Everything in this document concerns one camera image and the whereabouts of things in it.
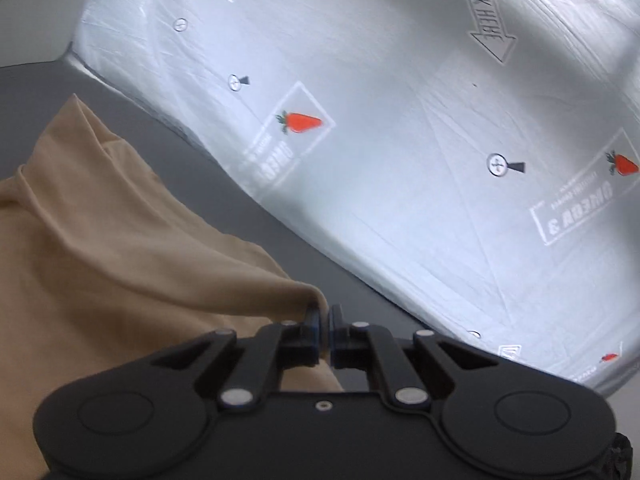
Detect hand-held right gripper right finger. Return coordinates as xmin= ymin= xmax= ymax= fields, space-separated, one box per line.
xmin=328 ymin=303 xmax=501 ymax=411

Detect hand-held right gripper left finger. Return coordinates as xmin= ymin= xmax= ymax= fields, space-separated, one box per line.
xmin=150 ymin=303 xmax=323 ymax=412

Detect beige garment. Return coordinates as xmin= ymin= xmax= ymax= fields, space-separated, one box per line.
xmin=0 ymin=93 xmax=346 ymax=480

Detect white printed plastic sheet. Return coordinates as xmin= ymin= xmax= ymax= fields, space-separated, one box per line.
xmin=65 ymin=0 xmax=640 ymax=397

